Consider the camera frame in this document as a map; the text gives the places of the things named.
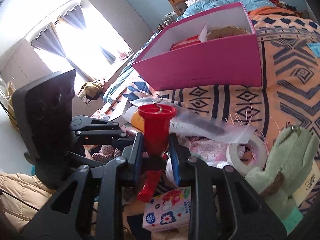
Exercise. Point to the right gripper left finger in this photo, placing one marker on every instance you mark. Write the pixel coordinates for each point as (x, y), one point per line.
(137, 155)

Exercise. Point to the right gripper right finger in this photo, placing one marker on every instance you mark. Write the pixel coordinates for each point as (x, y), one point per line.
(175, 154)

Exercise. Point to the red corkscrew opener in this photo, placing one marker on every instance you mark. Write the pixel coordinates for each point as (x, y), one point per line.
(157, 118)

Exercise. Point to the red snack bag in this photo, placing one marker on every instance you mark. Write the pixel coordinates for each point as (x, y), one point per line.
(191, 40)

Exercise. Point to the orange tube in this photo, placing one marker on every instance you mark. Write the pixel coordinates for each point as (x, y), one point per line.
(132, 117)

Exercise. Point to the black watch in bag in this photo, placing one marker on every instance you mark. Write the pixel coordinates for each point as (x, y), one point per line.
(189, 124)

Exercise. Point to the pink crochet item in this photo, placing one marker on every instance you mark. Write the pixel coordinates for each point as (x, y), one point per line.
(106, 153)

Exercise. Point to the floral tissue pack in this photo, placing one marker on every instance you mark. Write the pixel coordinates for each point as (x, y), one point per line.
(168, 211)

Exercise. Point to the white tape roll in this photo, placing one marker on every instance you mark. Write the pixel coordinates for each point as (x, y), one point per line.
(245, 157)

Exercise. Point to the pink cardboard box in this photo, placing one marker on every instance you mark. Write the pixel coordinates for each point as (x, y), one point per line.
(231, 60)

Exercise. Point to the green plush toy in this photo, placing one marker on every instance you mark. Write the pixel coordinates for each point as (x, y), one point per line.
(289, 175)

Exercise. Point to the plaid beige headband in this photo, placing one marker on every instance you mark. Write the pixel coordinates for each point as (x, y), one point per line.
(225, 32)

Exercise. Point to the blue floral duvet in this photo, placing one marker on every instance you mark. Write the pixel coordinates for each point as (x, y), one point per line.
(190, 11)

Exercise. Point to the orange cloth on bed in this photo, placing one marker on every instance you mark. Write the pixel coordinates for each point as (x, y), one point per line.
(271, 11)

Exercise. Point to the blue sachet packet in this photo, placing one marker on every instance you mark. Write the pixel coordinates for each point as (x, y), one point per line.
(315, 48)

